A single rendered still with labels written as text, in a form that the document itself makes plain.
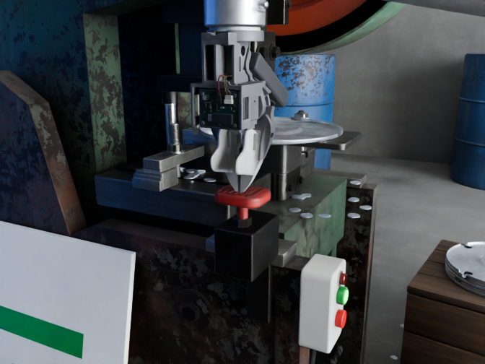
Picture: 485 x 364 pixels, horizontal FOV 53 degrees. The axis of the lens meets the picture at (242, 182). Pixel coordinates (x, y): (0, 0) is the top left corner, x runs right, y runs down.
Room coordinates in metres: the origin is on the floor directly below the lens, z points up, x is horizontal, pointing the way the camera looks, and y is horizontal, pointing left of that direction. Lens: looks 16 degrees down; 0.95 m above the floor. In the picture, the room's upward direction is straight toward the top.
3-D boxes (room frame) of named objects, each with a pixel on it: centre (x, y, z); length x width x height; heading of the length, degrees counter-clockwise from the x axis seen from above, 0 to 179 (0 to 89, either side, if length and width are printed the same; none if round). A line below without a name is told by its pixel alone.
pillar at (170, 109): (1.01, 0.15, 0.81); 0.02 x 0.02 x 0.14
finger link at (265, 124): (0.64, -0.02, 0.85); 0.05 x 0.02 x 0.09; 63
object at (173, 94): (1.05, 0.06, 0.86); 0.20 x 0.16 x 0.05; 153
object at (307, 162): (1.05, 0.05, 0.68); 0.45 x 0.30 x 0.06; 153
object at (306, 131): (0.99, -0.06, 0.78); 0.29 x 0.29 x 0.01
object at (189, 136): (1.05, 0.05, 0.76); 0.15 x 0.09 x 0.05; 153
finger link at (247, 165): (0.62, 0.00, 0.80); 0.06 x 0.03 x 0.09; 153
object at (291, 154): (0.97, -0.10, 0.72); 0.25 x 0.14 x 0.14; 63
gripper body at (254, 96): (0.63, 0.01, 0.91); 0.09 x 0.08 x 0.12; 153
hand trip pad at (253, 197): (0.65, 0.00, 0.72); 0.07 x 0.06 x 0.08; 63
